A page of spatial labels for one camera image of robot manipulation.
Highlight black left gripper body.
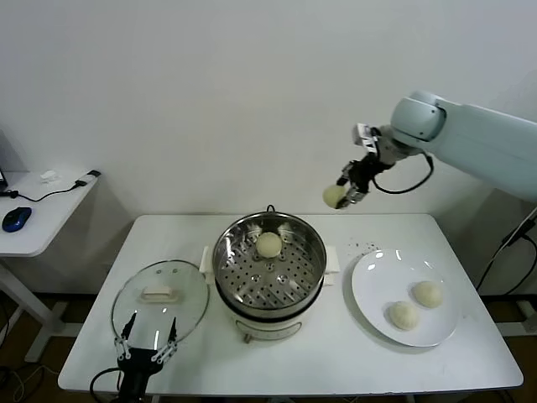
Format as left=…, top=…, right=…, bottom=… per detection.
left=118, top=346, right=165, bottom=403

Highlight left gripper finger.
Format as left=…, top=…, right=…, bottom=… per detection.
left=150, top=317, right=180, bottom=364
left=112, top=311, right=138, bottom=361

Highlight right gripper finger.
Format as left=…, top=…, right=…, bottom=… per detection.
left=335, top=184, right=371, bottom=211
left=336, top=161, right=356, bottom=186

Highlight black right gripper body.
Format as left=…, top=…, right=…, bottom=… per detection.
left=350, top=153, right=389, bottom=193

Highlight white steamed baozi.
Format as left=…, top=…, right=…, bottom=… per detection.
left=322, top=184, right=349, bottom=210
left=385, top=300, right=420, bottom=332
left=255, top=231, right=283, bottom=260
left=413, top=280, right=445, bottom=310

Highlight perforated steel steamer basket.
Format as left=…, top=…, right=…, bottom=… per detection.
left=201, top=212, right=341, bottom=314

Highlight scattered dark crumbs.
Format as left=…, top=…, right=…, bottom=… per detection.
left=347, top=239, right=378, bottom=254

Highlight glass pot lid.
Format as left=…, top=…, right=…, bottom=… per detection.
left=111, top=259, right=211, bottom=349

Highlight white round plate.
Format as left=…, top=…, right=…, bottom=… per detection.
left=351, top=249, right=459, bottom=348

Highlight cream electric cooking pot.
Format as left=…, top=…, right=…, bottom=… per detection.
left=200, top=245, right=341, bottom=346

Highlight white side table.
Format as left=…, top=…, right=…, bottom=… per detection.
left=0, top=170, right=105, bottom=364

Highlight blue computer mouse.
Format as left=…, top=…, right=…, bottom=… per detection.
left=2, top=206, right=34, bottom=233

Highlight dark laptop screen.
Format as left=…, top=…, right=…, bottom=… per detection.
left=0, top=128, right=10, bottom=189

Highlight white desk foot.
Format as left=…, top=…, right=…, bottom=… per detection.
left=498, top=298, right=537, bottom=337

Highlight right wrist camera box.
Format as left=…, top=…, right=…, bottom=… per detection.
left=351, top=123, right=381, bottom=153

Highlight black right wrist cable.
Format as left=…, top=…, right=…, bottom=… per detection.
left=371, top=153, right=435, bottom=195

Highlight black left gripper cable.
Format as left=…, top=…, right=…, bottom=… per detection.
left=90, top=367, right=125, bottom=403

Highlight thin pale floor cable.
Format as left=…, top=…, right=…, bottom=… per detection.
left=12, top=364, right=60, bottom=400

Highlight black background cable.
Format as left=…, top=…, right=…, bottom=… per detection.
left=476, top=205, right=537, bottom=295

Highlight thin black desk cable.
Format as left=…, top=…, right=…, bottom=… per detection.
left=0, top=180, right=83, bottom=203

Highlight small grey cable adapter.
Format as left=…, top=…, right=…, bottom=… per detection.
left=74, top=170, right=102, bottom=189

